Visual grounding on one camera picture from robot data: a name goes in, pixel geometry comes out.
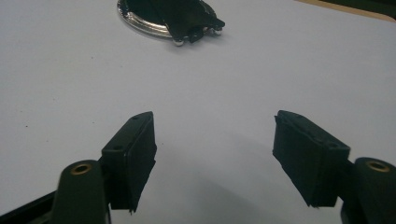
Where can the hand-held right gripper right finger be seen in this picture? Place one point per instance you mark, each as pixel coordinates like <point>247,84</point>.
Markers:
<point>306,158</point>

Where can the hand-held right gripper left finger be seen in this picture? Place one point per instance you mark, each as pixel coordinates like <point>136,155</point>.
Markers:
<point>132,155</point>

